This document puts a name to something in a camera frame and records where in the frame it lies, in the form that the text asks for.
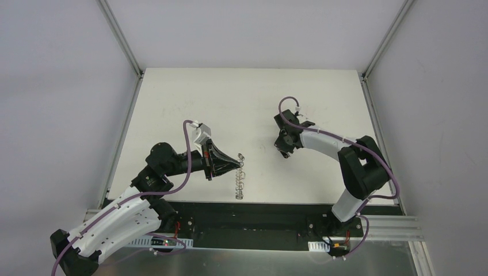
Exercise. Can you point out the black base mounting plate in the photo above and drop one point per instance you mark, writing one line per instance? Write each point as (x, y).
(251, 226)

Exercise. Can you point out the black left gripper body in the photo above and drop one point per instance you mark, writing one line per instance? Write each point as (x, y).
(208, 163)

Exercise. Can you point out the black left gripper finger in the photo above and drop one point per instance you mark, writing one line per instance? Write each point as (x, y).
(221, 167)
(218, 156)

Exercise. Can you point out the white slotted cable duct right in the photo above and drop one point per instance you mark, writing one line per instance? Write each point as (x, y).
(318, 246)

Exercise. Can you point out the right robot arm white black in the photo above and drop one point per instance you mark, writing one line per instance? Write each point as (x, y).
(360, 160)

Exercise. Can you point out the white slotted cable duct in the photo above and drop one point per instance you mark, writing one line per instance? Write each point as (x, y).
(147, 241)
(318, 246)

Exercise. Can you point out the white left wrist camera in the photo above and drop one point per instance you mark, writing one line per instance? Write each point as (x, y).
(200, 134)

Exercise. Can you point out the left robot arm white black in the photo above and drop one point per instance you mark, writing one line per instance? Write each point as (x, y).
(139, 210)

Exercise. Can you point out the white slotted cable duct left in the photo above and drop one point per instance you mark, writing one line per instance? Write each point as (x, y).
(147, 241)

